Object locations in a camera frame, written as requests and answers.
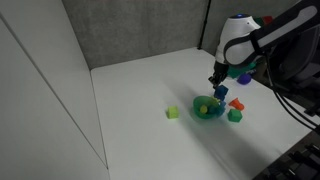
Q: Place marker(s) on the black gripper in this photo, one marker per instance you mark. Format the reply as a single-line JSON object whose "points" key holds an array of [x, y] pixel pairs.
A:
{"points": [[219, 74]]}

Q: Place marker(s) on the light blue toy figure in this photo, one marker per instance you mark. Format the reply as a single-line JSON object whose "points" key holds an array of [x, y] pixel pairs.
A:
{"points": [[217, 107]]}

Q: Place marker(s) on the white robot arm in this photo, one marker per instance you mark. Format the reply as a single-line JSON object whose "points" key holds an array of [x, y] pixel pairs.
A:
{"points": [[242, 40]]}

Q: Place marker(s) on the green plastic bowl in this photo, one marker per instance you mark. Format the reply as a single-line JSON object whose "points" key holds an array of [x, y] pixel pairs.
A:
{"points": [[198, 102]]}

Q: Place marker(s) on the dark blue block toy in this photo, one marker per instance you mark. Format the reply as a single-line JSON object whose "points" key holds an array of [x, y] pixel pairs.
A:
{"points": [[220, 92]]}

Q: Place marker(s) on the purple ball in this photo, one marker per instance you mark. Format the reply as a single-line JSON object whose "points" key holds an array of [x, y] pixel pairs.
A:
{"points": [[244, 79]]}

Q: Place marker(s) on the orange toy figure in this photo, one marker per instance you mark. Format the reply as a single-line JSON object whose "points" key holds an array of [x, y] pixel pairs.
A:
{"points": [[237, 104]]}

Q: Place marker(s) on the yellow spiky toy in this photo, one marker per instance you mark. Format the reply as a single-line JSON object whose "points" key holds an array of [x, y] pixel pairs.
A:
{"points": [[203, 109]]}

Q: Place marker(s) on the green cube toy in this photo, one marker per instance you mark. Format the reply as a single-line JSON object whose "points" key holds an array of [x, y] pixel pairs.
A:
{"points": [[234, 115]]}

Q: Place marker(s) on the lime green cube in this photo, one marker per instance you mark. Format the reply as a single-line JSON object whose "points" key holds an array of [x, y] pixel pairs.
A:
{"points": [[172, 112]]}

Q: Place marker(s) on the black tripod stand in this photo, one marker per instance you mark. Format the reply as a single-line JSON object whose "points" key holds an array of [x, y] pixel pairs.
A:
{"points": [[199, 46]]}

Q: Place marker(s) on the black clamp base board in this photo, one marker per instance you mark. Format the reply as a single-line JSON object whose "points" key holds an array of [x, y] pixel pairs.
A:
{"points": [[300, 162]]}

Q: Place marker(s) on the green plastic mount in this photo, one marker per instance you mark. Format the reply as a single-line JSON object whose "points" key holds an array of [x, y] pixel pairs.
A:
{"points": [[235, 72]]}

